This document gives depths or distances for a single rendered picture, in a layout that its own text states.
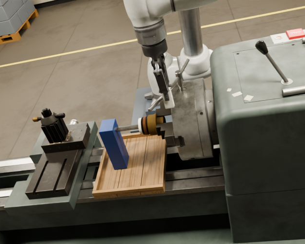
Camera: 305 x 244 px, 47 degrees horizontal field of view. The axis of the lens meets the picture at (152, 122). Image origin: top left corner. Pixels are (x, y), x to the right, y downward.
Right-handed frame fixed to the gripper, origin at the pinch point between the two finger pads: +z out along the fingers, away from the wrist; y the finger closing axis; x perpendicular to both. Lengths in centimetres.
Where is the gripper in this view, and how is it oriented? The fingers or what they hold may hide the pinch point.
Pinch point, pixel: (167, 98)
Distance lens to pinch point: 115.4
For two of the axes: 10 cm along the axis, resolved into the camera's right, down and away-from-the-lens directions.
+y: -0.8, 5.7, -8.2
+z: 2.4, 8.1, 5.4
